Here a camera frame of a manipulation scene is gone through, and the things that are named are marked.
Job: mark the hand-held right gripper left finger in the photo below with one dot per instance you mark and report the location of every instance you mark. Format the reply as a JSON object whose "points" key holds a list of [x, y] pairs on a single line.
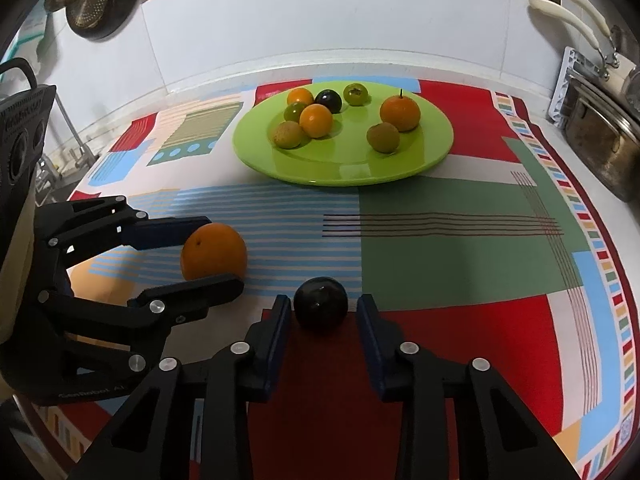
{"points": [[280, 345]]}

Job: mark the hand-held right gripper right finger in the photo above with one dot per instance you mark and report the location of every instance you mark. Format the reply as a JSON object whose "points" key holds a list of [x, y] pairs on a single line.
{"points": [[370, 345]]}

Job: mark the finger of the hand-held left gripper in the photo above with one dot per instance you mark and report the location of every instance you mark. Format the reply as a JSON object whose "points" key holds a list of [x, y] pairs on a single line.
{"points": [[200, 292], [165, 232]]}

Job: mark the large orange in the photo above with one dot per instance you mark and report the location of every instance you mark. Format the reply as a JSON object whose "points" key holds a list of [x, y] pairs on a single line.
{"points": [[214, 252]]}

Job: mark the dark purple plum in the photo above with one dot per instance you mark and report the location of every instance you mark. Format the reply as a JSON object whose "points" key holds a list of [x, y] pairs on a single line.
{"points": [[320, 303], [328, 100]]}

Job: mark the green plate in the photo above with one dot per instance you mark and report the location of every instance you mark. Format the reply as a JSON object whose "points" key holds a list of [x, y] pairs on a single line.
{"points": [[350, 160]]}

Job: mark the brownish green plum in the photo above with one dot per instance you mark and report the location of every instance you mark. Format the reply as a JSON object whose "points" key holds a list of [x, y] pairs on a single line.
{"points": [[289, 134], [383, 136]]}

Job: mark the orange with stem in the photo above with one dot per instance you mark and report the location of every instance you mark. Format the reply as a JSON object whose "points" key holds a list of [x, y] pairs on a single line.
{"points": [[399, 113]]}

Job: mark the colourful patterned table mat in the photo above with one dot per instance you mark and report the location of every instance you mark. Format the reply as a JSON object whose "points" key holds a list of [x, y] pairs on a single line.
{"points": [[450, 240]]}

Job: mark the green plum with dark calyx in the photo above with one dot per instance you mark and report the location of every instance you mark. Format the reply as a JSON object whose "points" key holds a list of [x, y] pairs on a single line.
{"points": [[355, 94]]}

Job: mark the steel stockpot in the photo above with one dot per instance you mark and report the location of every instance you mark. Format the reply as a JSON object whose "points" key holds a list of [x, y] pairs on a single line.
{"points": [[605, 135]]}

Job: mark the white and steel pot rack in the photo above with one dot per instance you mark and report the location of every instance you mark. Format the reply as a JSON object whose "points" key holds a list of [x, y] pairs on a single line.
{"points": [[570, 85]]}

